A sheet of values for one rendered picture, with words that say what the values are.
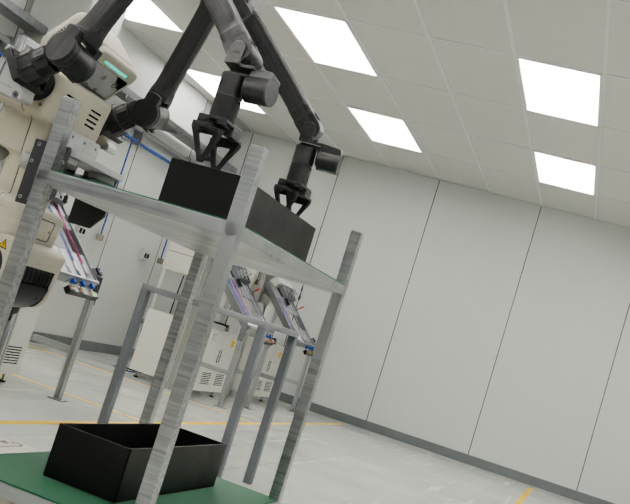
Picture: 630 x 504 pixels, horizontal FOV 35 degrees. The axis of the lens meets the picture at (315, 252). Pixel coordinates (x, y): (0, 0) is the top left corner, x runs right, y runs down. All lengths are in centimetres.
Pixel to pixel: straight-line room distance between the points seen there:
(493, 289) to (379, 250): 139
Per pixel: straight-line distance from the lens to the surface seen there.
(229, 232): 187
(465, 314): 1141
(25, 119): 260
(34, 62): 243
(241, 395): 472
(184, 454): 237
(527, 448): 1130
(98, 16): 241
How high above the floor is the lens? 78
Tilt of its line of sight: 5 degrees up
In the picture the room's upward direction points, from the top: 17 degrees clockwise
